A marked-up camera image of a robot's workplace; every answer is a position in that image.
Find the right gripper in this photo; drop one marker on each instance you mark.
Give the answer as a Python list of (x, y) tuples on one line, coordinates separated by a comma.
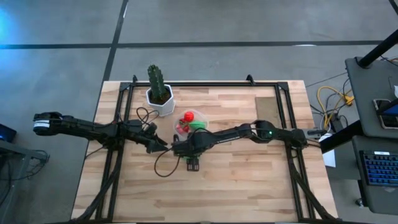
[(186, 144)]

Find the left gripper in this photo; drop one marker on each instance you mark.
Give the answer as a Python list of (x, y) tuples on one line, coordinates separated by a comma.
[(144, 134)]

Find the small pink toy piece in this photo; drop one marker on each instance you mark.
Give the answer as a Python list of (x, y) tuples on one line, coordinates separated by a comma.
[(179, 127)]

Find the green toy avocado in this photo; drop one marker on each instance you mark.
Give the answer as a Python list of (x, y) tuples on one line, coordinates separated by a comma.
[(198, 125)]

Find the red toy tomato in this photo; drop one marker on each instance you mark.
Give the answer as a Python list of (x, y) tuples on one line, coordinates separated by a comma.
[(188, 116)]

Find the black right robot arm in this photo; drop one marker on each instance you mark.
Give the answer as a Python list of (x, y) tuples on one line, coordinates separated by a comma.
[(236, 133)]

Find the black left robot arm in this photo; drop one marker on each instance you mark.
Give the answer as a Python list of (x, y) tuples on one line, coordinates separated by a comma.
[(77, 126)]

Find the clear plastic tupperware container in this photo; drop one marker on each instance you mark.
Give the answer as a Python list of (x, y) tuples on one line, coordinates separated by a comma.
[(203, 119)]

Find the white hexagonal plant pot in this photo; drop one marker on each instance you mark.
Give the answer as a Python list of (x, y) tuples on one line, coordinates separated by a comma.
[(161, 109)]

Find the green cactus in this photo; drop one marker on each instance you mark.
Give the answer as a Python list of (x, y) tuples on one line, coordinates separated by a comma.
[(156, 82)]

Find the brown rectangular mat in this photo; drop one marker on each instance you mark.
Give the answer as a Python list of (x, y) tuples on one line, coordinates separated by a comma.
[(265, 109)]

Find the white paper sheet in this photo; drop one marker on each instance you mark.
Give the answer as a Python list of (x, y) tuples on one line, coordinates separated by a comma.
[(329, 158)]

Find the black power strip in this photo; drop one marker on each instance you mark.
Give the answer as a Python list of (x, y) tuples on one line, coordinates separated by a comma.
[(335, 122)]

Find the black slanted bar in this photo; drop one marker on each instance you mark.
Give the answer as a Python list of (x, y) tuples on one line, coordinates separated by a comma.
[(340, 137)]

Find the black device with blue light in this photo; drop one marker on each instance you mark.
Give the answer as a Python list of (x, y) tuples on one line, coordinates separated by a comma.
[(6, 133)]

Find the black caster wheel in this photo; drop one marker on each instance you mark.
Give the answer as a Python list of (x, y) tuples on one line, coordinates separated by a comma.
[(359, 202)]

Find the dark gray cart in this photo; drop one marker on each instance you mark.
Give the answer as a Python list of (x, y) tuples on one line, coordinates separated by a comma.
[(373, 199)]

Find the gray desk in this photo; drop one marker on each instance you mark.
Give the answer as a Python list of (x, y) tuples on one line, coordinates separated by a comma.
[(363, 93)]

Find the blue backlit laptop keyboard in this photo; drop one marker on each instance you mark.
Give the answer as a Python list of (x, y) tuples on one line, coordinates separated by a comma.
[(381, 169)]

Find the black smartphone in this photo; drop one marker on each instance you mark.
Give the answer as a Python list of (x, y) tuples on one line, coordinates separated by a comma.
[(385, 116)]

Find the black round pole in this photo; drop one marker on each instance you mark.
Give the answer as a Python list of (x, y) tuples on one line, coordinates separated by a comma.
[(376, 51)]

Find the black metal table frame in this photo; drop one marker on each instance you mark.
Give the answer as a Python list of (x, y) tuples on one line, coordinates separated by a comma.
[(202, 84)]

